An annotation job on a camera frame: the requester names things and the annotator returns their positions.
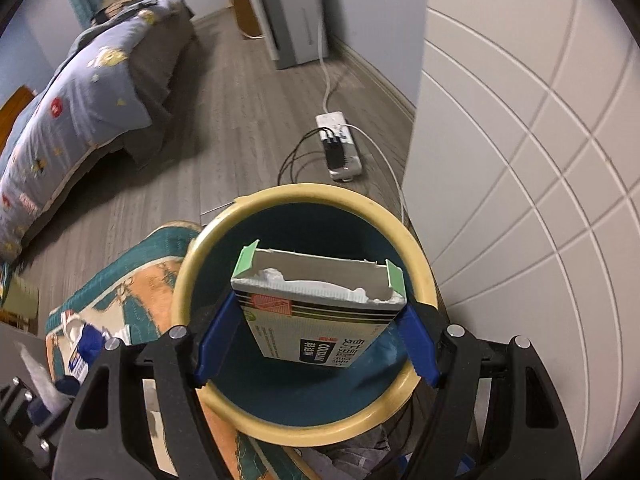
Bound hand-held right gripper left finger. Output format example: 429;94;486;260
52;291;243;480

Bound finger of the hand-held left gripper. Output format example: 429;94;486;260
0;379;60;461

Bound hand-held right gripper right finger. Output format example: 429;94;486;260
397;305;583;480

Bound white tissue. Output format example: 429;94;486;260
15;341;73;411

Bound yellow rimmed teal bin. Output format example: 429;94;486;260
171;183;440;446

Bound cardboard box green flaps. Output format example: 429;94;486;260
231;241;407;368

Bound teal orange printed tablecloth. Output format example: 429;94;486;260
45;220;321;480

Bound blue white packet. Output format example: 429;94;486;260
60;310;132;386

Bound crumpled grey plastic bag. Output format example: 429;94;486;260
300;425;416;480

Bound yellow green packet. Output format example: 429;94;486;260
2;275;41;332

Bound white power strip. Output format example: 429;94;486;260
316;111;363;182

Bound black plug adapter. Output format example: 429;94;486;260
322;130;352;171

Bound white panelled wardrobe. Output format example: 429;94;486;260
402;0;640;480

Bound bed with grey skirt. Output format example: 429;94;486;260
120;10;198;167

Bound bed with blue duvet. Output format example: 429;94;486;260
0;0;193;261

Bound wooden headboard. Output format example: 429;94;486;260
0;85;39;153

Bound wooden nightstand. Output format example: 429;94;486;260
218;0;266;40

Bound thin white charging cable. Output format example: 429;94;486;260
347;124;408;226

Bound black cable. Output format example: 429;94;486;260
277;127;331;187

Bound white fridge power cable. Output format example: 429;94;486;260
318;20;335;116

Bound white cable at nightstand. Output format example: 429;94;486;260
231;0;265;41

